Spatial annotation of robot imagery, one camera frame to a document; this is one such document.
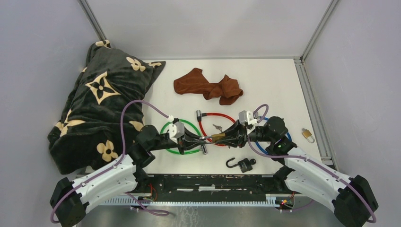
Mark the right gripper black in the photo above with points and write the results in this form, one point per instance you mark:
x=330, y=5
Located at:
x=240, y=134

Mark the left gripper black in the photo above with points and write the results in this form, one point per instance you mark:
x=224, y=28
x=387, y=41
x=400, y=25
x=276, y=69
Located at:
x=188, y=141

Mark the green cable lock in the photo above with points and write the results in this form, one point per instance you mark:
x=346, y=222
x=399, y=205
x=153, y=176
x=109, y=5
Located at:
x=202, y=148

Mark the red cable lock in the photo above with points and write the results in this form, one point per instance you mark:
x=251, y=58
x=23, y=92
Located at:
x=200, y=115

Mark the black padlock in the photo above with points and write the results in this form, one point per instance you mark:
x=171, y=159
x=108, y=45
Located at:
x=245, y=164

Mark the blue cable lock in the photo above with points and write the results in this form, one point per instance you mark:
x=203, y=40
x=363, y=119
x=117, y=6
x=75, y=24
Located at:
x=288, y=136

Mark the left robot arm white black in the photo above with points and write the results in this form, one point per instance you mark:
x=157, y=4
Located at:
x=72, y=200

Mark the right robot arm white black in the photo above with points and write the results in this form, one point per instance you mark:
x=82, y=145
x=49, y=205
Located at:
x=351, y=199

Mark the red lock keys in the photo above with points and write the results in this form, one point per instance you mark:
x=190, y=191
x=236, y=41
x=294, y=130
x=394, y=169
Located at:
x=218, y=127

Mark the brown cloth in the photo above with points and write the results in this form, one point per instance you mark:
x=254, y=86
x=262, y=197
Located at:
x=227, y=90

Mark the small brass padlock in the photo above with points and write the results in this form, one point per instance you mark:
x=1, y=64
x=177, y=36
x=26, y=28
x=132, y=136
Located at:
x=308, y=135

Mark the black floral blanket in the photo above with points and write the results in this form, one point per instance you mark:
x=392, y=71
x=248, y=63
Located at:
x=103, y=112

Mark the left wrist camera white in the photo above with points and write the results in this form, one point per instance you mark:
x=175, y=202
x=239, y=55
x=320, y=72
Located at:
x=176, y=130

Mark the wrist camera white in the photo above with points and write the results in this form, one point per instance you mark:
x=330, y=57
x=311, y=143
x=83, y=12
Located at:
x=176, y=130
x=246, y=118

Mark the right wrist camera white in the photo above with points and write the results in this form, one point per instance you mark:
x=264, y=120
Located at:
x=246, y=118

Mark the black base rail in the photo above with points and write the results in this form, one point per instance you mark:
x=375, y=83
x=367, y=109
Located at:
x=211, y=188

